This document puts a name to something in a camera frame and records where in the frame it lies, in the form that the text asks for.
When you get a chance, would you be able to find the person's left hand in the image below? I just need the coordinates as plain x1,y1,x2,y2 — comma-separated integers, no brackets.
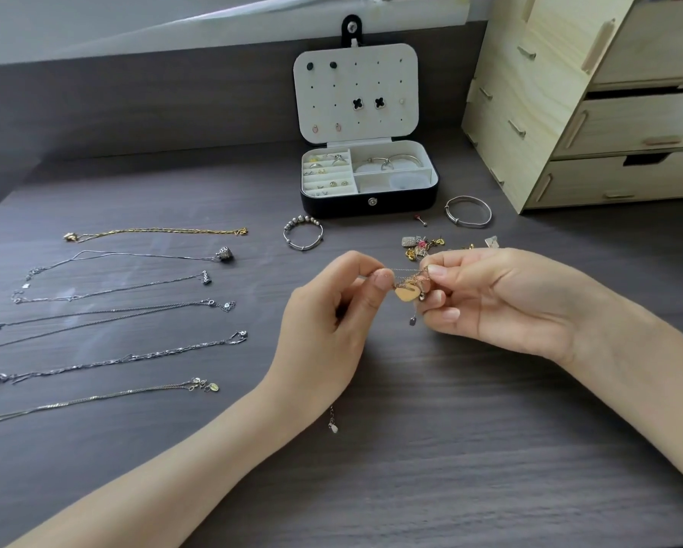
260,250,396,407

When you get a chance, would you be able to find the person's right hand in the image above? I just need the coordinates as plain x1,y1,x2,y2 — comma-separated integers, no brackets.
418,248,585,365

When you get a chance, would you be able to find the chain with heart pendant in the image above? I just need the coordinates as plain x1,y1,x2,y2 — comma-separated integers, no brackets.
369,266,435,327

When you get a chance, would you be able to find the person's left forearm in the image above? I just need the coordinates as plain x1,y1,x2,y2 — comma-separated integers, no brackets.
8,385,342,548

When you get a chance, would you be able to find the person's right forearm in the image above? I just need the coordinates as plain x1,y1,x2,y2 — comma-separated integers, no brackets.
558,279,683,454

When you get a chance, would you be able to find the silver bangle with slider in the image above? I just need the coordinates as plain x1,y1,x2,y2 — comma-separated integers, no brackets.
445,195,493,229

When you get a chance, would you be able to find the pile of tangled jewelry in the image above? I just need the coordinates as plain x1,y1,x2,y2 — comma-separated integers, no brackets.
401,234,502,264

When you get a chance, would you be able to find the silver beaded bangle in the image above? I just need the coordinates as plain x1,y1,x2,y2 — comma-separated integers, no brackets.
282,215,325,252

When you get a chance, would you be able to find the black jewelry box white lining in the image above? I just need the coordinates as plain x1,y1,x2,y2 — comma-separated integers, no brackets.
293,15,440,219

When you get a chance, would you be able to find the group of rings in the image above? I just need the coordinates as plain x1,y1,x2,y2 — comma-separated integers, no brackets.
303,153,354,197

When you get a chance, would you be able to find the wooden drawer organizer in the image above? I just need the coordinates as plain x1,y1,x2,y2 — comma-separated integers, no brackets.
461,0,683,215

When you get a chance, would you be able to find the silver necklace with round pendant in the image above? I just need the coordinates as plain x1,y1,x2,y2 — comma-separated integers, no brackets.
25,246,237,282

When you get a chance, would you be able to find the gold chain necklace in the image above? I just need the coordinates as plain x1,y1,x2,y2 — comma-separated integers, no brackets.
63,226,249,244

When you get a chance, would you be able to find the silver necklace with bar charm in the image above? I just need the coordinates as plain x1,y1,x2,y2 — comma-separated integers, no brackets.
11,271,212,305

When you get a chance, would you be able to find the silver necklace with twisted pendant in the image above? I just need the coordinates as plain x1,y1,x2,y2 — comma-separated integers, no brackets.
0,299,237,352

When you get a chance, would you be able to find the silver necklace with large pendant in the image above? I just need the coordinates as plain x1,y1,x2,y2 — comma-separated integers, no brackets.
0,331,249,398

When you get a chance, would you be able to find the thin necklace with oval tag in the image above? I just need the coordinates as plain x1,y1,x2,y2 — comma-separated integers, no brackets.
0,378,220,429

